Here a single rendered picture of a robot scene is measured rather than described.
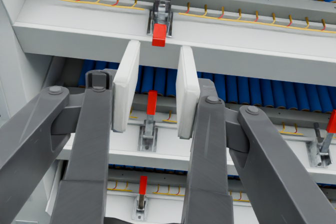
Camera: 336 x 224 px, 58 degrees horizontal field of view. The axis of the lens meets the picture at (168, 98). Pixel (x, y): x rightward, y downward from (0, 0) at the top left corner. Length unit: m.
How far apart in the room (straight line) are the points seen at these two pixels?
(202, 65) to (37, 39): 0.19
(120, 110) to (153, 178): 0.46
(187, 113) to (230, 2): 0.24
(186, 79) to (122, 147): 0.32
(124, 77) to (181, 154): 0.32
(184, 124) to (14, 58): 0.28
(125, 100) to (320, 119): 0.43
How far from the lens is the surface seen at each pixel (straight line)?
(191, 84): 0.15
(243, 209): 0.65
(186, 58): 0.19
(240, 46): 0.36
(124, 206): 0.62
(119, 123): 0.16
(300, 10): 0.40
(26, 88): 0.42
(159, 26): 0.30
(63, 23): 0.36
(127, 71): 0.16
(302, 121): 0.53
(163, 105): 0.47
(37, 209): 0.62
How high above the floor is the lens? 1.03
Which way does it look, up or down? 37 degrees down
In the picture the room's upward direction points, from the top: 8 degrees clockwise
